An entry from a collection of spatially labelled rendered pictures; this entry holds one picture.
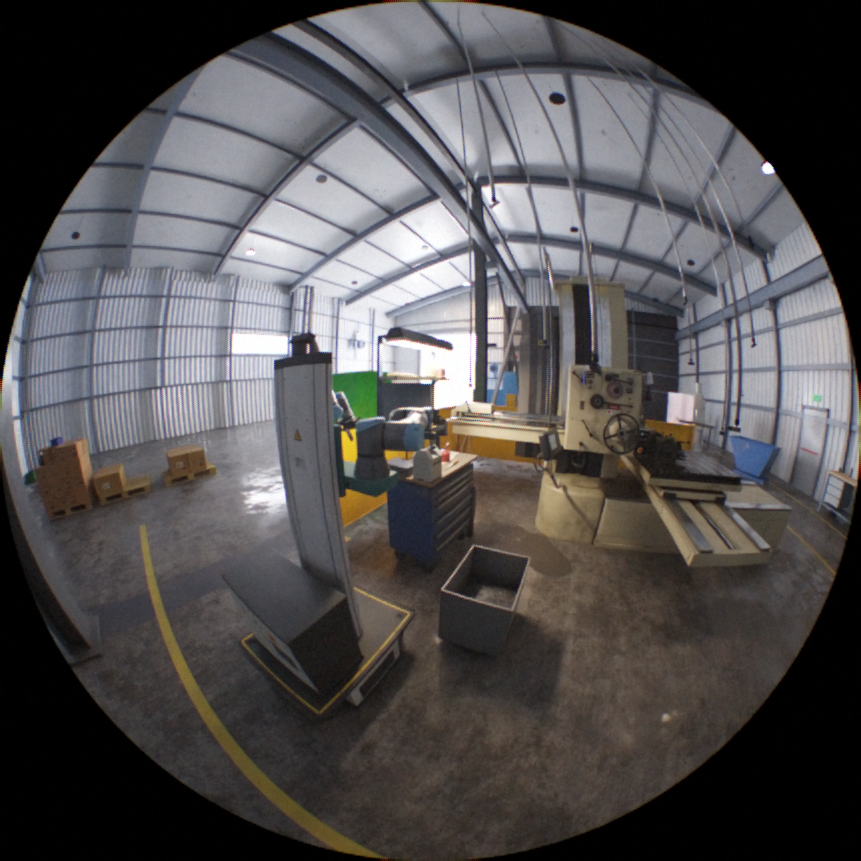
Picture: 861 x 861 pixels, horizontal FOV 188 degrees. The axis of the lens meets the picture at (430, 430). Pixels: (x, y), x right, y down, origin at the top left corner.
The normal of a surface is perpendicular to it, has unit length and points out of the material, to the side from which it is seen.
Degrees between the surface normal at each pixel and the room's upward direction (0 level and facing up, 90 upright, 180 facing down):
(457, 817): 0
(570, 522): 90
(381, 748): 0
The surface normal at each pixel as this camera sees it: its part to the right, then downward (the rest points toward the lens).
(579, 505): -0.47, 0.15
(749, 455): -1.00, -0.01
